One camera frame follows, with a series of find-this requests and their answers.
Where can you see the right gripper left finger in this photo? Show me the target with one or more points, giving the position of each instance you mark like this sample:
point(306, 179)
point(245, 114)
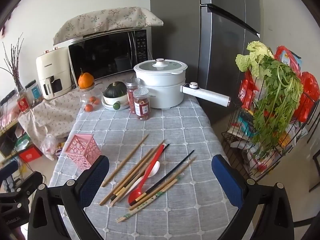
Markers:
point(91, 179)

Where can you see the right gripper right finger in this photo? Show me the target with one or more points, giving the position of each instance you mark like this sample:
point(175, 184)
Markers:
point(231, 181)

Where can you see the long wooden chopstick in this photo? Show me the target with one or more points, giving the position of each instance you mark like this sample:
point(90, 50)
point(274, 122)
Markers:
point(119, 167)

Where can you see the pink plastic utensil basket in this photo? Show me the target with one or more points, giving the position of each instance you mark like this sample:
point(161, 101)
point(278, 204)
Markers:
point(83, 150)

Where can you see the red plastic spoon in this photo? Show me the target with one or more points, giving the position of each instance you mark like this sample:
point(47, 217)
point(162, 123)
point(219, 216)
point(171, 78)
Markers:
point(150, 171)

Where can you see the black chopstick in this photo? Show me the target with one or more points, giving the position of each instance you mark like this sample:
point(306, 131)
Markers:
point(132, 202)

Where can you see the disposable bamboo chopsticks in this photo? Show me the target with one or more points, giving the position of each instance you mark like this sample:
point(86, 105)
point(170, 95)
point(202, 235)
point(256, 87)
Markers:
point(149, 201)

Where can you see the white bowl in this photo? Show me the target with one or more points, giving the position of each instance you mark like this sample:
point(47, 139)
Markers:
point(108, 102)

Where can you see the glass jar with small oranges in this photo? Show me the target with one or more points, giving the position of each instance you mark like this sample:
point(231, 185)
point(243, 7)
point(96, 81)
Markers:
point(90, 99)

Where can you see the front clear snack jar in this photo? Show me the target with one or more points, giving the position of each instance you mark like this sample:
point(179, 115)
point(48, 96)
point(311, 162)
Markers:
point(142, 103)

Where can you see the clear snack jar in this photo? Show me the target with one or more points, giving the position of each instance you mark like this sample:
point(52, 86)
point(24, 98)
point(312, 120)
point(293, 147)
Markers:
point(142, 103)
point(132, 84)

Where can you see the dark green pumpkin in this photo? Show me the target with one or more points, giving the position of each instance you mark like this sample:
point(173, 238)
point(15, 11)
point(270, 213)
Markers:
point(115, 90)

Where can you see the red plastic bag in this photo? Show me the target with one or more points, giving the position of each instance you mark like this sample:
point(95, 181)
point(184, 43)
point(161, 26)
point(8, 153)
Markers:
point(308, 98)

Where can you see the orange tangerine on jar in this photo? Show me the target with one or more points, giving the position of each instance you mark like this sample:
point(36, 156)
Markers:
point(85, 80)

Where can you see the rear clear snack jar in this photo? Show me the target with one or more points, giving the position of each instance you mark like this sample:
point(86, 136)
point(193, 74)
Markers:
point(132, 84)

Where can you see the green leafy herb bunch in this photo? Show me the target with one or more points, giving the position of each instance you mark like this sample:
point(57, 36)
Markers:
point(274, 110)

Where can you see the white air fryer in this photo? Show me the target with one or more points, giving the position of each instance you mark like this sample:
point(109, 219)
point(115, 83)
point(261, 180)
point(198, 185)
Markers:
point(54, 73)

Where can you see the white electric cooking pot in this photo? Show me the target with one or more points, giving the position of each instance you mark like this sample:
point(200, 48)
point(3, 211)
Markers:
point(165, 80)

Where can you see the black microwave oven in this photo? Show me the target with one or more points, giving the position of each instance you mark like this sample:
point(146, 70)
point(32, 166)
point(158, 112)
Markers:
point(106, 54)

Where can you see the pale green cabbage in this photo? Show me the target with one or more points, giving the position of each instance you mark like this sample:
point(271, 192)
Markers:
point(251, 62)

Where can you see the floral cloth cover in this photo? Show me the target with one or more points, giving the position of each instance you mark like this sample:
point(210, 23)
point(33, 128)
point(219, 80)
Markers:
point(106, 20)

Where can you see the grey refrigerator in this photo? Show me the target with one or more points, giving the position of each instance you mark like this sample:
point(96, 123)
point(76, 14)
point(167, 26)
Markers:
point(207, 35)

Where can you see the black wire rack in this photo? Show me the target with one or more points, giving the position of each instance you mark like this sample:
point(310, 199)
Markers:
point(237, 139)

